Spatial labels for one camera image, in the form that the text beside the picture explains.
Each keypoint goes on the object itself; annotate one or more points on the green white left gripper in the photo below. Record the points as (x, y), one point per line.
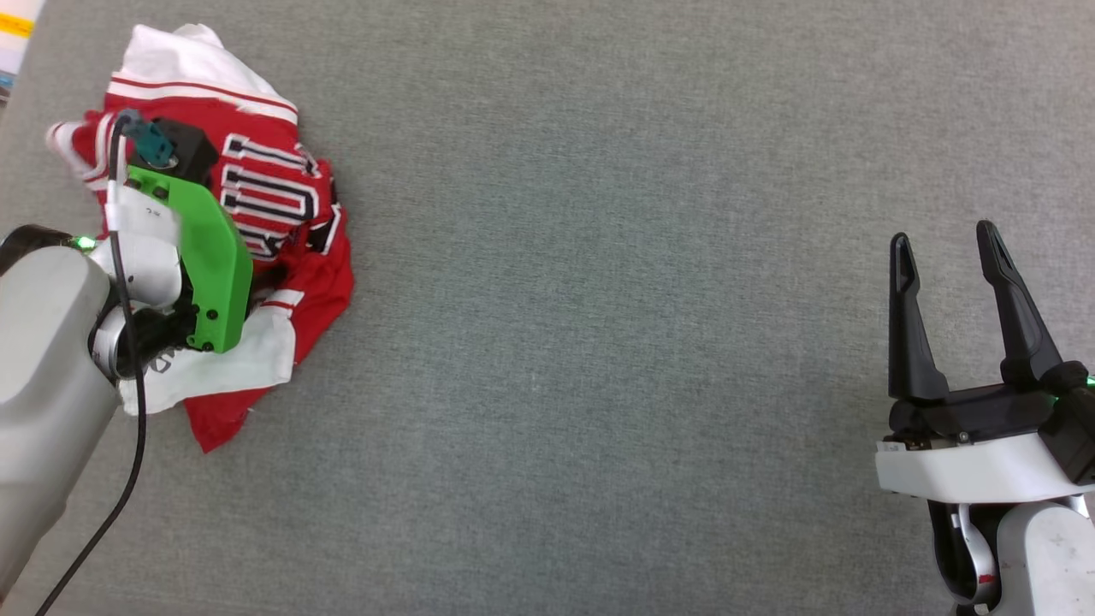
(214, 257)

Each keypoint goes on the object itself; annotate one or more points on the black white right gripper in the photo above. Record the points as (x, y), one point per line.
(975, 466)

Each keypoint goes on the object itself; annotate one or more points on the red and white jersey garment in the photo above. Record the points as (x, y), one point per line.
(282, 171)

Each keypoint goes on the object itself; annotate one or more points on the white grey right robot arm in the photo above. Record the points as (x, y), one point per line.
(1044, 556)

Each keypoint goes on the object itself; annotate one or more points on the white metal equipment box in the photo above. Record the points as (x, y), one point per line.
(17, 43)

